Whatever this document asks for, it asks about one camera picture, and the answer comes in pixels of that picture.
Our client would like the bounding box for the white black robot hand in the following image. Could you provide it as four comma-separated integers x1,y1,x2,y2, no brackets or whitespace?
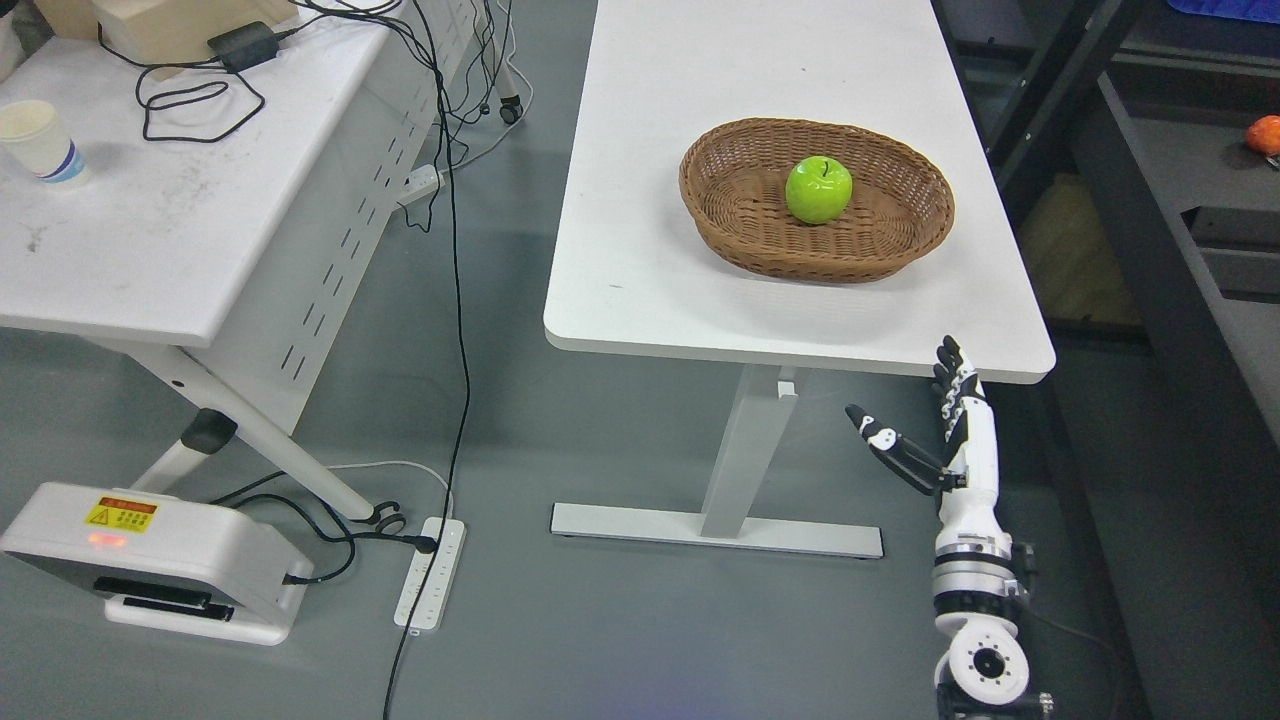
845,334,1010,553

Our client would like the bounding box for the green apple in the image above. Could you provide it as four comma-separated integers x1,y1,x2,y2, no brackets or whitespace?
785,156,855,225

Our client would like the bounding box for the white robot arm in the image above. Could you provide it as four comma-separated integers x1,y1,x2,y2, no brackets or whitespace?
931,533,1056,719

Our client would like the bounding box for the orange fruit on shelf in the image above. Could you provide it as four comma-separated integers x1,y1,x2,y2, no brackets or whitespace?
1244,114,1280,158

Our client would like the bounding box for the black shelf right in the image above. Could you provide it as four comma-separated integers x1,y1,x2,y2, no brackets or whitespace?
934,1,1277,719

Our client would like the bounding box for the brown wicker basket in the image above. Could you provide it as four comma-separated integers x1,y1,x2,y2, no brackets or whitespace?
678,117,956,284

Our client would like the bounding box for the white table with basket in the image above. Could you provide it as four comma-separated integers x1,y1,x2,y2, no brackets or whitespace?
544,1,1055,559

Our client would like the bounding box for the white power strip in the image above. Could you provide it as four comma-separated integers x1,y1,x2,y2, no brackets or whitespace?
393,518,468,635

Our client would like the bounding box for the white folding table left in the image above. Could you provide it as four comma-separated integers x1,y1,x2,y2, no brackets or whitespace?
1,1,486,525

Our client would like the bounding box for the white device with warning label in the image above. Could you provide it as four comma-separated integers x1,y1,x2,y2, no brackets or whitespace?
3,482,314,646

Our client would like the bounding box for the black power adapter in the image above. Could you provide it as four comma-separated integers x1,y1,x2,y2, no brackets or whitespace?
207,20,280,73

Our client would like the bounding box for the wooden block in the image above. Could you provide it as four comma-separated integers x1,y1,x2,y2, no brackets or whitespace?
35,1,300,64

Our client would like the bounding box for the paper cup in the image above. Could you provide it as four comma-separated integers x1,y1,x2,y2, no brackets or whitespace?
1,100,88,188

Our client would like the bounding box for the black cable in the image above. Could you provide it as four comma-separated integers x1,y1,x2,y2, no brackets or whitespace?
291,0,516,720

